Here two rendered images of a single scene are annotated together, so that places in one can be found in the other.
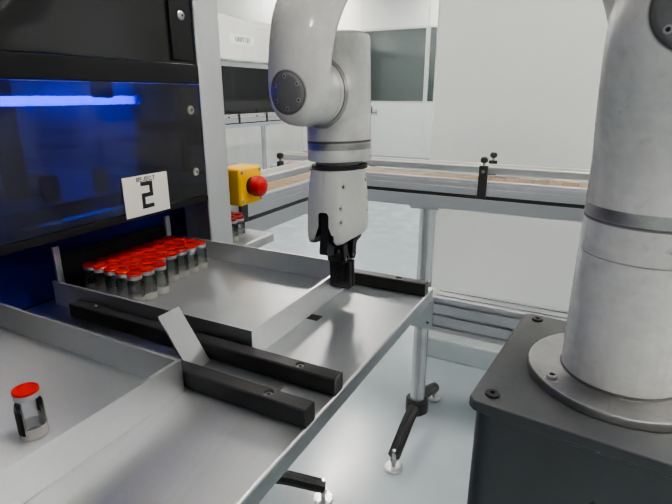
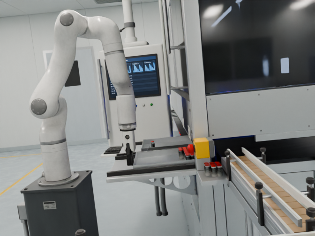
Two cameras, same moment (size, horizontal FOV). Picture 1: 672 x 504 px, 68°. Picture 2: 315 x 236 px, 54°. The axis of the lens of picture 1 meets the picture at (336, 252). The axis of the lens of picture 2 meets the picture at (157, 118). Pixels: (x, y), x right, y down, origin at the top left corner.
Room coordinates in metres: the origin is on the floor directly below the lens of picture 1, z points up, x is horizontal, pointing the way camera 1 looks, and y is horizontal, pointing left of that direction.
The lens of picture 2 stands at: (1.99, -0.52, 1.29)
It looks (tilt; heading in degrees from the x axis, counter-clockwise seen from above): 7 degrees down; 153
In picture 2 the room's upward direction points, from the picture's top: 6 degrees counter-clockwise
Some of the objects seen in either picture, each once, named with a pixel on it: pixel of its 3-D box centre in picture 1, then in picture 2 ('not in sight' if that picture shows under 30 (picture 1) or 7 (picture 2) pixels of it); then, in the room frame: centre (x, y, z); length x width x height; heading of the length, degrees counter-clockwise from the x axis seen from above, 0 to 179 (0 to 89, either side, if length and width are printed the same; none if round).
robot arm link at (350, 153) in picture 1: (340, 152); (127, 125); (0.67, -0.01, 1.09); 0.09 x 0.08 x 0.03; 152
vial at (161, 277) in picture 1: (160, 278); (181, 154); (0.68, 0.26, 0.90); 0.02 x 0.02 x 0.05
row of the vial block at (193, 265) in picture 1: (165, 269); (186, 155); (0.72, 0.26, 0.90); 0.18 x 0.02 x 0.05; 153
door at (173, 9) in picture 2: not in sight; (176, 44); (0.27, 0.54, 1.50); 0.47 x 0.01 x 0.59; 152
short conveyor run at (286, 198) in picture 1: (264, 191); (262, 185); (1.29, 0.19, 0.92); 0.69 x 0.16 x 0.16; 152
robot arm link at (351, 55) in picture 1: (336, 87); (126, 108); (0.66, 0.00, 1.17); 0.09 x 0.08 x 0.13; 150
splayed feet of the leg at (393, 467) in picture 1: (416, 413); not in sight; (1.51, -0.29, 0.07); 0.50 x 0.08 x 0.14; 152
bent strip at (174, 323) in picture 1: (219, 350); not in sight; (0.46, 0.12, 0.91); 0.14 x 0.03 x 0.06; 62
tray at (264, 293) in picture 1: (210, 282); (168, 158); (0.69, 0.19, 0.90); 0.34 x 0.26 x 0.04; 63
